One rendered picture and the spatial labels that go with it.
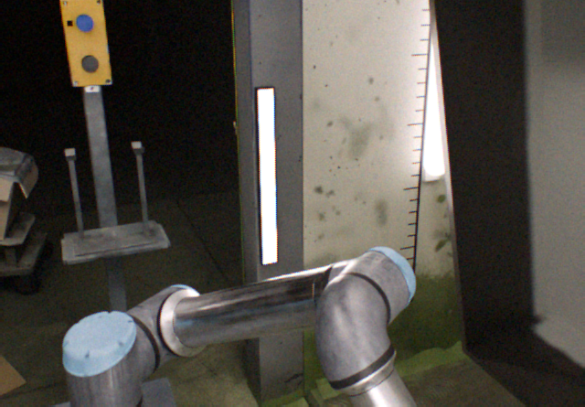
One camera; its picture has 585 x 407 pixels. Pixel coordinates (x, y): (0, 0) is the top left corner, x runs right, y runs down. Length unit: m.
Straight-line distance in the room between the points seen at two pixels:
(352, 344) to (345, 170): 1.28
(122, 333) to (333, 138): 1.08
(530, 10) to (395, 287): 1.00
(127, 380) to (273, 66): 1.07
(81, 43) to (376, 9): 0.95
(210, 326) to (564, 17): 1.18
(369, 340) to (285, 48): 1.22
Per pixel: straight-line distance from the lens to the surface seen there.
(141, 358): 1.36
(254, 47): 1.91
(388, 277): 1.01
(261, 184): 1.99
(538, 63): 1.84
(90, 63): 1.95
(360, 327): 0.92
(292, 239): 2.14
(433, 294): 2.59
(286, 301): 1.12
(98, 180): 2.11
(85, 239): 2.08
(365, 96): 2.10
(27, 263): 3.51
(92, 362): 1.30
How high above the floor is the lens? 1.61
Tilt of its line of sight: 20 degrees down
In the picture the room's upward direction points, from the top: 1 degrees counter-clockwise
